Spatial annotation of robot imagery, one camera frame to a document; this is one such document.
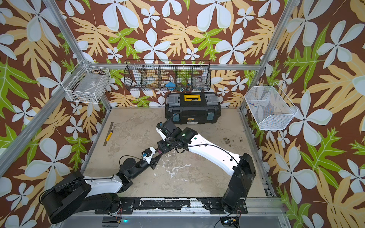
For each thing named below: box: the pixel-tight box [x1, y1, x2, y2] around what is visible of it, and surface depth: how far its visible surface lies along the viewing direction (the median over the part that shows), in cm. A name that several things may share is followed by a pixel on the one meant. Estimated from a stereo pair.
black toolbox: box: [164, 92, 222, 125], surface depth 101 cm
